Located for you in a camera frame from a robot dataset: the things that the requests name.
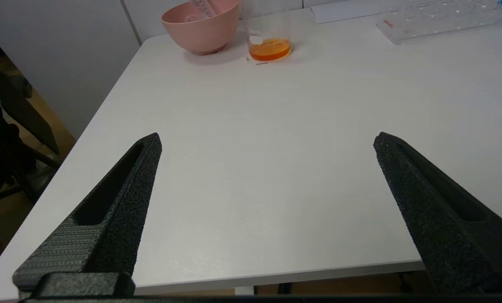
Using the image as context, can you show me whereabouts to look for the test tube with yellow pigment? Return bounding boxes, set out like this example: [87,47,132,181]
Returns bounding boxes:
[189,0,218,20]

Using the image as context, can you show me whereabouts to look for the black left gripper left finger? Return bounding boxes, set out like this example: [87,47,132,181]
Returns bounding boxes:
[13,132,163,292]

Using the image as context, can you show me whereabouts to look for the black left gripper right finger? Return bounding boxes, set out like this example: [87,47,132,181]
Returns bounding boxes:
[373,131,502,295]

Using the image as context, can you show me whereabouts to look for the pink bowl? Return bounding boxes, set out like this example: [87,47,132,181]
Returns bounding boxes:
[161,0,240,56]

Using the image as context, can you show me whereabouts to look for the clear acrylic test tube rack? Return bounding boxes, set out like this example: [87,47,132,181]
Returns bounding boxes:
[375,0,502,45]

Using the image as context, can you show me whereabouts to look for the clear glass beaker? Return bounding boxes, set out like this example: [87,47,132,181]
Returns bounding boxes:
[244,9,292,64]

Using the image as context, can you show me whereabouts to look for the white paper sheet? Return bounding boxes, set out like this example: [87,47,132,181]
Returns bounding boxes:
[310,1,382,25]

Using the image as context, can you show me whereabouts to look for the dark chair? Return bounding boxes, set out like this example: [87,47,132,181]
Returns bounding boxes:
[0,40,63,211]

